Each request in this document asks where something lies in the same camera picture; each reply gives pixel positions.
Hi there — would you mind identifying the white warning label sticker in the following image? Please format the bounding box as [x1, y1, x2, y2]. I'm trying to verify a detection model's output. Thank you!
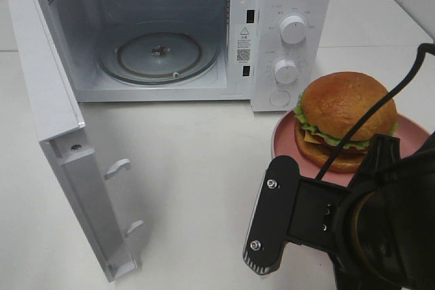
[234, 24, 252, 64]

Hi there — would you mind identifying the white microwave oven body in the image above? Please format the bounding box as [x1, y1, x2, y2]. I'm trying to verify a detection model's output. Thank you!
[45, 0, 329, 111]

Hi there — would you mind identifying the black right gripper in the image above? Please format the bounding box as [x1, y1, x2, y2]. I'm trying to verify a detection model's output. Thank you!
[285, 134, 434, 289]

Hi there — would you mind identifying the white microwave door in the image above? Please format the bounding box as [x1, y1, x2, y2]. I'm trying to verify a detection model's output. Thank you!
[8, 0, 143, 282]

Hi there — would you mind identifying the burger with lettuce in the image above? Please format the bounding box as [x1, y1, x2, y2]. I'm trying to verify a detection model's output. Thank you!
[294, 71, 398, 173]

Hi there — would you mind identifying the lower white control knob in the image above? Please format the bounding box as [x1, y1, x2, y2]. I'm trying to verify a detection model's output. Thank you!
[274, 59, 298, 84]

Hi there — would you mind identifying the glass microwave turntable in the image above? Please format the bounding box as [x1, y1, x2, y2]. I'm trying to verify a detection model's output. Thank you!
[97, 20, 226, 85]

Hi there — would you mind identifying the upper white control knob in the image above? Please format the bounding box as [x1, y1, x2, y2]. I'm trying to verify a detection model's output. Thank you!
[279, 14, 307, 45]

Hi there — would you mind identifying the round white door button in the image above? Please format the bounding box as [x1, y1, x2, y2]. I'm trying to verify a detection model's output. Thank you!
[269, 91, 291, 107]

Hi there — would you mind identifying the white control knob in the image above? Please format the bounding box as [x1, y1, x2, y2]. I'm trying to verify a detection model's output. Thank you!
[274, 59, 298, 84]
[279, 14, 307, 45]

